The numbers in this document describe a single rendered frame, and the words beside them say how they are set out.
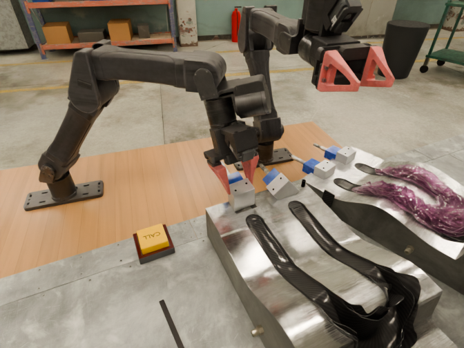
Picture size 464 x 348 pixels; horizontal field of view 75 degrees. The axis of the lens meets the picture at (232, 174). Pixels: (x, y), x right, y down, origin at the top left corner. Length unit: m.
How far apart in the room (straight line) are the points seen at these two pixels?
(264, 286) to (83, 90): 0.50
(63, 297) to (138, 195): 0.32
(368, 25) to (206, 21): 2.90
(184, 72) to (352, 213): 0.51
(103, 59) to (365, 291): 0.60
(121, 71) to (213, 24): 5.35
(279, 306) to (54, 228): 0.60
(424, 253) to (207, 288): 0.46
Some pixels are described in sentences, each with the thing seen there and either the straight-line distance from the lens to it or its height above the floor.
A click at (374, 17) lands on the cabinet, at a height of 0.37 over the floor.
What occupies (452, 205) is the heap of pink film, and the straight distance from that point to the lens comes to 0.84.
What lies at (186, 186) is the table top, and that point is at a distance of 0.90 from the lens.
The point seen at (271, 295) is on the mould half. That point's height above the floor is 0.90.
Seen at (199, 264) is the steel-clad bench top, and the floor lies 0.80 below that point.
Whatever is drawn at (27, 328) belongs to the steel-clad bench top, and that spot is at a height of 0.80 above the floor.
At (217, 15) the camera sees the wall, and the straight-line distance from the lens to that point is 5.94.
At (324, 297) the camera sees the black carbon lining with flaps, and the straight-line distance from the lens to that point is 0.54.
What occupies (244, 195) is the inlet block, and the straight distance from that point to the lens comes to 0.65.
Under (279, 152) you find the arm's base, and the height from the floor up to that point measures 0.81.
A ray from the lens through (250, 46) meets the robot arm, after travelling 0.92.
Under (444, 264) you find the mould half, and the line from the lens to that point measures 0.77.
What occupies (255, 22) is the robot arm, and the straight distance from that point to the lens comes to 0.88.
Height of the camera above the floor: 1.36
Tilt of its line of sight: 37 degrees down
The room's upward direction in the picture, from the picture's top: straight up
